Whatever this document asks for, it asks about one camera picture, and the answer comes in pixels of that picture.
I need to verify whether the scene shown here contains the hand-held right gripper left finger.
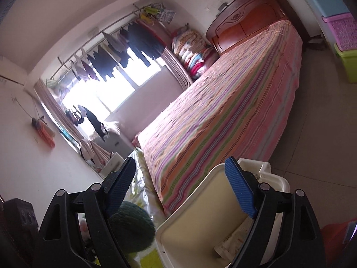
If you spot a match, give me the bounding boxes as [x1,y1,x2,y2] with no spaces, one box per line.
[33,156,137,268]

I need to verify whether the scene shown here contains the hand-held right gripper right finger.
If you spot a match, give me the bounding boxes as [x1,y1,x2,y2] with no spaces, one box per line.
[224,156,327,268]

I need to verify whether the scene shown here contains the dark green knitted toy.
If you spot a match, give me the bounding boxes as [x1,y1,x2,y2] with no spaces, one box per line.
[107,201,156,254]

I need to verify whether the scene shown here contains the white red cardboard box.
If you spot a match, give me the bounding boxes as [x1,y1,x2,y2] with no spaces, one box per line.
[214,218,260,257]

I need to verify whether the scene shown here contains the cream plastic bin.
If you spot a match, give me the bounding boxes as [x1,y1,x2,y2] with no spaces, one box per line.
[155,158,291,268]

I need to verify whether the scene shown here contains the table with checkered plastic cover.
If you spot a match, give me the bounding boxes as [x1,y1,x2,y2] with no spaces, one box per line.
[78,148,168,268]

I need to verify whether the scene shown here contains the white organiser basket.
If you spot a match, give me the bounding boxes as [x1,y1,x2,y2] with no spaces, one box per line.
[100,152,126,178]

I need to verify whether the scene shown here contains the white tower appliance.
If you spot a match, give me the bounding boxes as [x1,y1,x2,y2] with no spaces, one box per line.
[92,132,133,159]

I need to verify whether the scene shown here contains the beige hanging garments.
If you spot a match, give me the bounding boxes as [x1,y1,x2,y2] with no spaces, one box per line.
[78,138,112,165]

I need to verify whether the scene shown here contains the hanging dark underwear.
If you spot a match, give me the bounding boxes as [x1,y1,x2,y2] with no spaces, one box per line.
[64,105,109,143]

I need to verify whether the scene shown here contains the bed with striped sheet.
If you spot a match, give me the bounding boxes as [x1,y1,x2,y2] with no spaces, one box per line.
[132,19,303,217]

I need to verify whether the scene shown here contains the orange hanging cloth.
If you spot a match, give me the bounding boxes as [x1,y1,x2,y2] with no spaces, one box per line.
[31,117,56,148]

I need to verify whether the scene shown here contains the bright window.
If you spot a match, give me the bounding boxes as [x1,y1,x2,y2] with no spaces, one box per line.
[60,59,162,123]

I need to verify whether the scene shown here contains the long pink curtain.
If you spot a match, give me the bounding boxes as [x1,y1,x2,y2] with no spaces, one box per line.
[33,78,84,157]

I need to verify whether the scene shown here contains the red cloth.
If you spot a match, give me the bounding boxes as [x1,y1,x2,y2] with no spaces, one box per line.
[321,219,357,268]

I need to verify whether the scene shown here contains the short pink curtain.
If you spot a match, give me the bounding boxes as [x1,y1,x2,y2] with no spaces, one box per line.
[162,47,194,90]

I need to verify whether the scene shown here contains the stack of folded quilts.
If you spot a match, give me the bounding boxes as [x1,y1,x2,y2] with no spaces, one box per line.
[171,26,221,80]

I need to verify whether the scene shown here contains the white air conditioner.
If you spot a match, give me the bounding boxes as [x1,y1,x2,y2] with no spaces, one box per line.
[0,56,31,86]

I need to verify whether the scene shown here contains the row of hanging clothes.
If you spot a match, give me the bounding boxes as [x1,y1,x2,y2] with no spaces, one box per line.
[70,2,176,83]

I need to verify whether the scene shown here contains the dark box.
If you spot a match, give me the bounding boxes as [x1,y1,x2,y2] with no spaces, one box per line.
[307,38,327,51]

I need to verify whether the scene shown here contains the green storage box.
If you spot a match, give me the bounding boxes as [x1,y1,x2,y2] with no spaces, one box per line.
[334,43,357,84]

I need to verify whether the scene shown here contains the brown wooden headboard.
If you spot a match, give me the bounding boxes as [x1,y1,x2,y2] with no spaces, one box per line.
[205,0,309,56]

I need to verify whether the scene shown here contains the pink plastic basket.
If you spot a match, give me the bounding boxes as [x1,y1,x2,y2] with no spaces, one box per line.
[321,13,357,51]

